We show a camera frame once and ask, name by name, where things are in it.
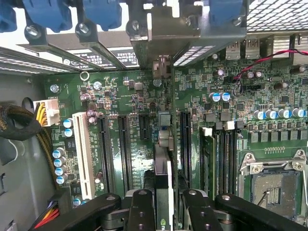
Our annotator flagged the black RAM slot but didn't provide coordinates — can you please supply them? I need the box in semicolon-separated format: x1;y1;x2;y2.
216;129;226;196
225;129;238;196

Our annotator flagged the long black expansion slot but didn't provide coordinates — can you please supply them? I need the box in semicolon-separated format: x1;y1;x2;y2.
117;114;133;193
97;115;116;193
180;110;193;189

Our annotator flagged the white PCI expansion slot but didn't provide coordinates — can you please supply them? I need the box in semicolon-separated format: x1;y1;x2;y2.
71;111;96;201

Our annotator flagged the CPU socket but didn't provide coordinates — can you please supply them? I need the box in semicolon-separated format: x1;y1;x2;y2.
239;148;308;220

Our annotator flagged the short black expansion slot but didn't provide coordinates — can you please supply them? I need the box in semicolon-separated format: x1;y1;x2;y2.
138;112;152;142

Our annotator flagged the green motherboard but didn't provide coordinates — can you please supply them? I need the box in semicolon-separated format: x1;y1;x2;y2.
43;45;308;218

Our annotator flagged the white power connector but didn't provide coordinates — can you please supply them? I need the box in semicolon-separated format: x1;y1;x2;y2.
32;98;61;128

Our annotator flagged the open black PC case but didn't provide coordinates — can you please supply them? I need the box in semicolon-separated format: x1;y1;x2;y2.
0;0;308;231

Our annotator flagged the blue slot latch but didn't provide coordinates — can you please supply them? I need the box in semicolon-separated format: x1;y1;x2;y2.
0;0;18;34
207;0;244;26
22;0;73;34
82;0;123;32

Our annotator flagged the red orange wire bundle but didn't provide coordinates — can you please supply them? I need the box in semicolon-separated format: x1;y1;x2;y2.
33;199;61;230

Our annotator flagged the black braided cable bundle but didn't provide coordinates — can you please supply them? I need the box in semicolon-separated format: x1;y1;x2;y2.
0;103;59;191

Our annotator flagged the red and black wire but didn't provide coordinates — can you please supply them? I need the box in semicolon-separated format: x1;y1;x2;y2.
232;49;308;80

